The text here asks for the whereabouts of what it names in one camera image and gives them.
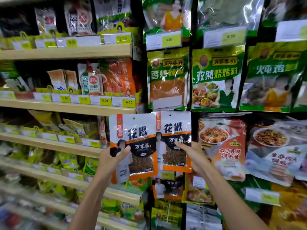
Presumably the orange black hanging packet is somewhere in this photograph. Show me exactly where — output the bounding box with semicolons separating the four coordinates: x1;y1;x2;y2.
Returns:
152;176;185;200

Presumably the clear packet of dried leaves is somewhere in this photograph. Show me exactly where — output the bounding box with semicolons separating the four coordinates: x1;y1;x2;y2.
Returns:
197;0;265;38

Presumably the white orange peppercorn packet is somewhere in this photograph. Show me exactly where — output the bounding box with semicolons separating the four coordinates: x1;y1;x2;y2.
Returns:
109;114;159;184
152;111;192;173

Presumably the orange green sauce packet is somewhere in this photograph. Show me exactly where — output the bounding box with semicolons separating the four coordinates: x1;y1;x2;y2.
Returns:
182;172;215;205

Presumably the orange meat seasoning packet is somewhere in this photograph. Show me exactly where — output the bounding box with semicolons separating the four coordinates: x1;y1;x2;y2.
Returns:
99;58;137;97

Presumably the clear dark spice packet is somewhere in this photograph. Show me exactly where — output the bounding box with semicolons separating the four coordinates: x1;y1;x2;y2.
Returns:
261;0;307;28

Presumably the clear green-edged spice packet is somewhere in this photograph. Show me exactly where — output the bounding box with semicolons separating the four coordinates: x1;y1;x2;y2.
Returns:
142;0;193;44

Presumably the row of yellow-green snack packets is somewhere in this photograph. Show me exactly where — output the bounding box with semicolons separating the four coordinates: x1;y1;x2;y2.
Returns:
7;146;99;177

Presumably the small white price tag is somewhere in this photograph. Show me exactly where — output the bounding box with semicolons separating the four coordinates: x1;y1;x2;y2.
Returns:
193;176;207;190

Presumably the red tofu sauce packet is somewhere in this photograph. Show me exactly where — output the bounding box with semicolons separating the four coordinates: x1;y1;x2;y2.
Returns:
198;118;247;182

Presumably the white red seasoning packet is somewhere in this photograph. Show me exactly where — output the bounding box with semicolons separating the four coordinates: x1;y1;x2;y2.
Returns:
77;63;104;96

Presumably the narrow red packet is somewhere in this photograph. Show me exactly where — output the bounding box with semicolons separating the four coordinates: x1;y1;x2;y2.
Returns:
98;116;108;148

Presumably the clear packet with red label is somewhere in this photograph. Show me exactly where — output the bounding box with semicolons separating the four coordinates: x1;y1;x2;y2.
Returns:
34;7;58;37

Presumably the person's left hand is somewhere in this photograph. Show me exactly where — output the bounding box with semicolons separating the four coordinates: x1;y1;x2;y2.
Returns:
96;145;132;182

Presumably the green white packet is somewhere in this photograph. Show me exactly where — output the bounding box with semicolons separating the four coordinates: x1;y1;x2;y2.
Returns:
0;60;30;92

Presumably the group of green bottom packets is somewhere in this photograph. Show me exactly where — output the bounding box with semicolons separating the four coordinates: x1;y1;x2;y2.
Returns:
100;198;147;228

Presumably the green packet with orange print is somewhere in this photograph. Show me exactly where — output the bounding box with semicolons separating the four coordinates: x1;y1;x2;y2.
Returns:
124;177;152;195

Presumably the small orange white packet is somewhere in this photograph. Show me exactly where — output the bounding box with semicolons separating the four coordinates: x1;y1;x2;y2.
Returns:
47;69;68;91
65;70;79;91

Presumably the white yellow price tag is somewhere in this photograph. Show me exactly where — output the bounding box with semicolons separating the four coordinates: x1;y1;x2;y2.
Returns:
203;25;248;48
244;187;281;206
275;19;307;42
146;31;183;51

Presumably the group of yellow-green shelf packets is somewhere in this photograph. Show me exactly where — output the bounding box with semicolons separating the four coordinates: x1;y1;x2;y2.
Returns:
28;110;100;142

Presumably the person's left forearm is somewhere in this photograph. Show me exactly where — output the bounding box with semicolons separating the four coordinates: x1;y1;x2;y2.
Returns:
68;174;113;230

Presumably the green packet with stew spices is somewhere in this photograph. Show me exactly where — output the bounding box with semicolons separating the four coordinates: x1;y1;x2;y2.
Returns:
239;41;307;113

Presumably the wooden shelf board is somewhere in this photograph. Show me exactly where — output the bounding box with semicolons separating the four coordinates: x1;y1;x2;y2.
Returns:
0;132;104;159
0;98;137;117
0;44;133;61
0;182;136;230
0;157;142;206

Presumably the green yellow seasoning packet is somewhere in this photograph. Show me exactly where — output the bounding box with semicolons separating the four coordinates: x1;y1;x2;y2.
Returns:
150;207;183;230

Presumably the row of shelf price tags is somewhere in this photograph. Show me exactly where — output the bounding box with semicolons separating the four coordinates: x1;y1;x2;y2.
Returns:
0;124;101;149
0;32;133;51
0;90;137;108

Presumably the white packet with red circle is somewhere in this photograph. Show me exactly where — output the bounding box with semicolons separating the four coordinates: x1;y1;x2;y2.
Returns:
64;0;94;36

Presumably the person's right hand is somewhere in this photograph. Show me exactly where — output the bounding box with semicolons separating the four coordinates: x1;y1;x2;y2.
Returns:
174;141;212;177

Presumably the pale blue noodle sauce packet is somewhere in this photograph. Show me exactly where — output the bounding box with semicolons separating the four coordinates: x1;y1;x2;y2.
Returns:
245;119;307;188

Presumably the white grey packet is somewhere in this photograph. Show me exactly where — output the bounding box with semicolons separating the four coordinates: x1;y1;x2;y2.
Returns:
186;203;223;230

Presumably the person's right forearm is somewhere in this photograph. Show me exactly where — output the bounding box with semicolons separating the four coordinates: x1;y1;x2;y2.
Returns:
199;165;269;230

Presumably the green packet with grilled food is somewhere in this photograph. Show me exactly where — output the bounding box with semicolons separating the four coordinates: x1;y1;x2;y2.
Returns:
191;45;245;112

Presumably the green packet of orange powder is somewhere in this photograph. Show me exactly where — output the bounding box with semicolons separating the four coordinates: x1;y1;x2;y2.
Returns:
147;47;190;111

